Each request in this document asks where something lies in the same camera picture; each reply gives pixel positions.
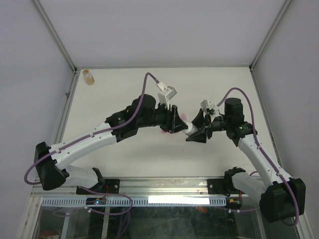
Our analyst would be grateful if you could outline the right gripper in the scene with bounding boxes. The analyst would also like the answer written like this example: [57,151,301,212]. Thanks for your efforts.
[185,109,230,143]

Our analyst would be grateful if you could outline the slotted cable duct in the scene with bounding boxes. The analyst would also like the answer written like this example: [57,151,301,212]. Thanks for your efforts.
[42,196,226,208]

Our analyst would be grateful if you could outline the aluminium mounting rail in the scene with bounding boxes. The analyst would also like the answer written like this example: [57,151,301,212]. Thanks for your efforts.
[30,176,223,198]

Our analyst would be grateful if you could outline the small amber bottle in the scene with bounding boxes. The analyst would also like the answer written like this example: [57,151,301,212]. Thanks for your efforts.
[82,69,95,85]

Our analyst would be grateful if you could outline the white pill bottle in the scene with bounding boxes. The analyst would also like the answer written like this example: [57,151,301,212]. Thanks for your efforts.
[182,122,198,136]

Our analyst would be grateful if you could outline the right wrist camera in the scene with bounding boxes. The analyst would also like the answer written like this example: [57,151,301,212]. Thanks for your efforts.
[200,100,220,117]

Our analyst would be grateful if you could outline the right aluminium frame post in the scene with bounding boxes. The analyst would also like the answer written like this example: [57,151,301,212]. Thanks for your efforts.
[249,0,293,72]

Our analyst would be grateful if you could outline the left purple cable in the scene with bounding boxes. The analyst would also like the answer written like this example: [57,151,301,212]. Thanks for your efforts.
[23,72,160,185]

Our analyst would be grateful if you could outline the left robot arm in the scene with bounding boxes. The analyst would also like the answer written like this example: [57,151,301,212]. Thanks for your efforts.
[34,95,189,194]

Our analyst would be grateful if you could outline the left aluminium frame post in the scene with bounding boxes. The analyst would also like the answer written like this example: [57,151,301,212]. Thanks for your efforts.
[32,0,77,73]

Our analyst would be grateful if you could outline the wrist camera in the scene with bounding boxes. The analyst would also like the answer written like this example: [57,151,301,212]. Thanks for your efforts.
[157,82,177,109]
[200,100,220,117]

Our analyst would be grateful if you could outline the aluminium frame post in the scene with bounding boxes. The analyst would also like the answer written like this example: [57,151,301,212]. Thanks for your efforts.
[249,0,293,72]
[32,0,77,73]

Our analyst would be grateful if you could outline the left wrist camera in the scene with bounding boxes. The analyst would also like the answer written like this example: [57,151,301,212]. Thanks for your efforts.
[157,82,177,109]

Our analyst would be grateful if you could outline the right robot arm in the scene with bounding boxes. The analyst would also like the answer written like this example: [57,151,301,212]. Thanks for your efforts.
[186,98,306,223]

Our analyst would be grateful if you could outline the pink weekly pill organizer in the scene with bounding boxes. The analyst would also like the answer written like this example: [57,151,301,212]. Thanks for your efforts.
[160,112,188,134]

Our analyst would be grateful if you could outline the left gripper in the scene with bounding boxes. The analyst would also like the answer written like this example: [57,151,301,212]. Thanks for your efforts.
[138,102,188,135]

